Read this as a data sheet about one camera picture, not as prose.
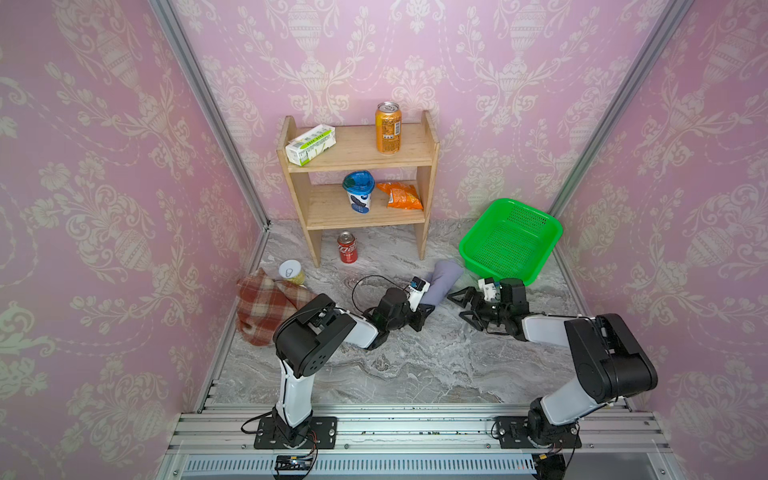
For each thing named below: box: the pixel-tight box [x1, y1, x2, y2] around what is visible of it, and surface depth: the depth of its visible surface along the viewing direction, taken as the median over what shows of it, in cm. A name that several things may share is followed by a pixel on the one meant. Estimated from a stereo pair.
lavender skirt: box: [421, 259, 464, 306], surface depth 94 cm
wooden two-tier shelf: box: [278, 110, 440, 269], surface depth 91 cm
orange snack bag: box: [376, 182, 423, 210], surface depth 94 cm
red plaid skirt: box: [236, 268, 315, 346], surface depth 91 cm
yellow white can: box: [278, 259, 305, 285], surface depth 102 cm
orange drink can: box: [375, 101, 403, 154], surface depth 73 cm
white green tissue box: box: [285, 124, 337, 166], surface depth 76 cm
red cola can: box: [337, 230, 359, 264], surface depth 104 cm
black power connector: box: [531, 453, 566, 480], surface depth 73 cm
